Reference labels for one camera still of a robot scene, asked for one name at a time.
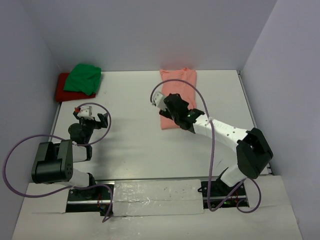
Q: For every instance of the red folded t-shirt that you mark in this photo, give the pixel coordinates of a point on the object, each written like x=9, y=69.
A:
x=63, y=96

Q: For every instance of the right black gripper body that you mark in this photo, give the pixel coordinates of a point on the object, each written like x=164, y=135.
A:
x=166, y=113

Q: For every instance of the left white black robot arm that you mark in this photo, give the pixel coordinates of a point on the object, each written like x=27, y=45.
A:
x=54, y=162

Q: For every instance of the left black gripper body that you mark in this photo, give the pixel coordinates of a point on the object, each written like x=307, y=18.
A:
x=89, y=125

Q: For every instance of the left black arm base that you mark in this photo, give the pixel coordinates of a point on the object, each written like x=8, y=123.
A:
x=95, y=200

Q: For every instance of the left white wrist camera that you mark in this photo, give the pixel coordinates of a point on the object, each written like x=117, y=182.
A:
x=84, y=112

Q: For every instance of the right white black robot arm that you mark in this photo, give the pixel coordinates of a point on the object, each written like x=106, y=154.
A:
x=252, y=150

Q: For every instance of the green folded t-shirt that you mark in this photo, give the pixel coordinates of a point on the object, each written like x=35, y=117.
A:
x=84, y=78

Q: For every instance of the salmon pink t-shirt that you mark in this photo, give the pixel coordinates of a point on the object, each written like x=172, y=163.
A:
x=186, y=92

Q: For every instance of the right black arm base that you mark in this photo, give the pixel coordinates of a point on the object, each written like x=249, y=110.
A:
x=217, y=194

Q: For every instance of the silver tape patch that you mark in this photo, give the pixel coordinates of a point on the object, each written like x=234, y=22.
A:
x=157, y=198

